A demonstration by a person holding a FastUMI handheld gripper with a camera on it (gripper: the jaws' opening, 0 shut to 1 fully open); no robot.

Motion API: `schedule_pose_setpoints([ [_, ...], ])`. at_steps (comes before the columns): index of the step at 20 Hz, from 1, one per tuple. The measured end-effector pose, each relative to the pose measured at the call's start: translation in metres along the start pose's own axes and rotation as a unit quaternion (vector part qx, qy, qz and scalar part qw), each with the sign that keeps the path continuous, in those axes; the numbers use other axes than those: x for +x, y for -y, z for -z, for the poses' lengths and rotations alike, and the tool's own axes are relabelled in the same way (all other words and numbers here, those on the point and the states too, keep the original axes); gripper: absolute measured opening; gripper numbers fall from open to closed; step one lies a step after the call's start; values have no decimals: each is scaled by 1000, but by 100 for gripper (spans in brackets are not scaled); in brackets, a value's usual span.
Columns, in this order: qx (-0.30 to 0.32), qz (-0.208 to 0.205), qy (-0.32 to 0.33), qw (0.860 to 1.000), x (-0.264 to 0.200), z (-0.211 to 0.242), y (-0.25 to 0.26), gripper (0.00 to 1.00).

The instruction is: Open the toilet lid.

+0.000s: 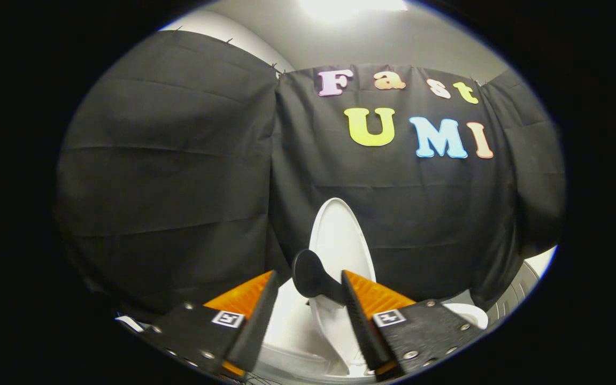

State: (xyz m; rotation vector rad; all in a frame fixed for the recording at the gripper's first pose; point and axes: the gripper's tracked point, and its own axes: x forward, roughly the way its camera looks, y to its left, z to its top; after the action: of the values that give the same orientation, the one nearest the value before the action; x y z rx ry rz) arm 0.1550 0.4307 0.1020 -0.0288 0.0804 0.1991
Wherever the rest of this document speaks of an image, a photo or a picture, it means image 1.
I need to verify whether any white cabinet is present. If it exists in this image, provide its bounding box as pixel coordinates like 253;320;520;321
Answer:
487;246;559;328

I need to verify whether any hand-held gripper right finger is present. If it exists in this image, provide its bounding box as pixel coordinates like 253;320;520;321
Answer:
341;270;485;378

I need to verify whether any large ceiling light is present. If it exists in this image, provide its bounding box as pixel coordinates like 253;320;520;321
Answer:
297;0;407;22

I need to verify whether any black backdrop cloth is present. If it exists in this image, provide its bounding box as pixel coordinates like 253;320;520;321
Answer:
54;29;566;321

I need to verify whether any black lid pull tab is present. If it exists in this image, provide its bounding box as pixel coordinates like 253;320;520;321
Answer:
292;249;347;305

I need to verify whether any small white object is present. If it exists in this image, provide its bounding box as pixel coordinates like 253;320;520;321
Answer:
115;315;144;334

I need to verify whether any white toilet lid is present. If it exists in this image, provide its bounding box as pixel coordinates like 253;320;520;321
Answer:
308;198;377;375

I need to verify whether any white toilet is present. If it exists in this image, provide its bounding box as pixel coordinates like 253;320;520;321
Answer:
257;278;489;381

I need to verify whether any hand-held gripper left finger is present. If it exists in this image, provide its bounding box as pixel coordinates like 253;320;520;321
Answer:
150;270;280;378

